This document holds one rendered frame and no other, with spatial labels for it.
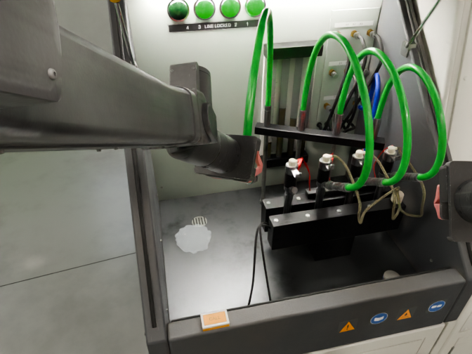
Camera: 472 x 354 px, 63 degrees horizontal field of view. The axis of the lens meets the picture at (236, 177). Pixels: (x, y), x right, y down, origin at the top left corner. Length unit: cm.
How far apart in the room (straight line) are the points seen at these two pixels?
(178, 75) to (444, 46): 65
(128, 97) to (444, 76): 82
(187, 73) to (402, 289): 61
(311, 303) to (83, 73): 69
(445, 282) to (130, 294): 150
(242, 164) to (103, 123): 37
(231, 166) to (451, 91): 60
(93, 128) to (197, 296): 79
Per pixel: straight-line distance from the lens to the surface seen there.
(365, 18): 110
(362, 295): 84
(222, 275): 99
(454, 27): 97
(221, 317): 76
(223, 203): 118
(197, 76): 51
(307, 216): 92
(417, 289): 89
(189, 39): 98
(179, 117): 35
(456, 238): 55
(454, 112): 102
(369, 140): 70
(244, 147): 56
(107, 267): 218
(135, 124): 25
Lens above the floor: 160
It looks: 37 degrees down
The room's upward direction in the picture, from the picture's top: straight up
